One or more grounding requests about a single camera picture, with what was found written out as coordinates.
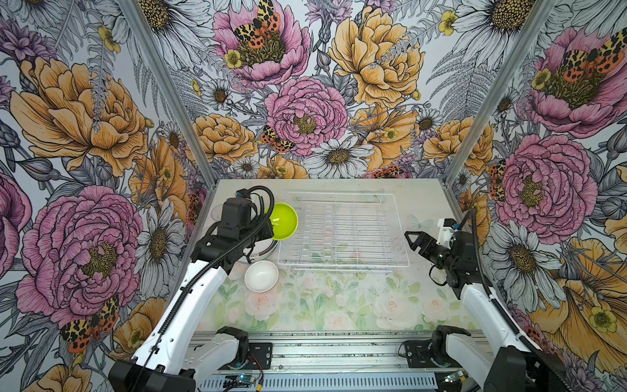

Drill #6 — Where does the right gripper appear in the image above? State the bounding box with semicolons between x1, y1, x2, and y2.
404;231;458;272

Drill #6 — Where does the clear glass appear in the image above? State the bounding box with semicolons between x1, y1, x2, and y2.
210;204;223;221

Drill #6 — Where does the green plastic bowl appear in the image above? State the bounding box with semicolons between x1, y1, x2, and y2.
270;203;299;241

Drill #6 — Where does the orange plastic bowl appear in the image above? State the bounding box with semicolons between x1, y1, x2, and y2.
244;261;279;293

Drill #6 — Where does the white wire dish rack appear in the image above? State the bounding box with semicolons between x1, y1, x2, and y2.
278;191;410;273

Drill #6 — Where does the red green rimmed plate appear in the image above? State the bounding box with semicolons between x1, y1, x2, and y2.
241;238;279;264

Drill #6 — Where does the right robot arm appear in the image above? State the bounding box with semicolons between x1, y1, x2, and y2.
404;229;571;391

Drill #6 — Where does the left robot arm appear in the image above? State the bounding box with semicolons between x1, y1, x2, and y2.
109;193;274;391

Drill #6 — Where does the small green circuit board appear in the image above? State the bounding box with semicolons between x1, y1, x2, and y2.
222;374;258;391

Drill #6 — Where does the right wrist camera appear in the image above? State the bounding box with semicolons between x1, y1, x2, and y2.
437;218;458;248

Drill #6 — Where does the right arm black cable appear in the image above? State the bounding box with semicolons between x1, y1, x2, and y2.
467;207;579;392

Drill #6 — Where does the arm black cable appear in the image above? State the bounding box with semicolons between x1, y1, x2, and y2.
129;185;276;392
467;207;579;392

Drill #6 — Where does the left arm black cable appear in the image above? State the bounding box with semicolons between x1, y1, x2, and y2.
129;185;276;392

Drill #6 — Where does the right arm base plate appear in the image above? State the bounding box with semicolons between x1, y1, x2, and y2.
400;340;436;369

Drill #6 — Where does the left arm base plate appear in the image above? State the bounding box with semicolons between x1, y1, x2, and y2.
242;342;274;371

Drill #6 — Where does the white slotted cable duct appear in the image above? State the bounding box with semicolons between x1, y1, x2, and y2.
202;374;439;392

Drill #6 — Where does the aluminium front rail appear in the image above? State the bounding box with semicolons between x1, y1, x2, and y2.
249;331;432;373

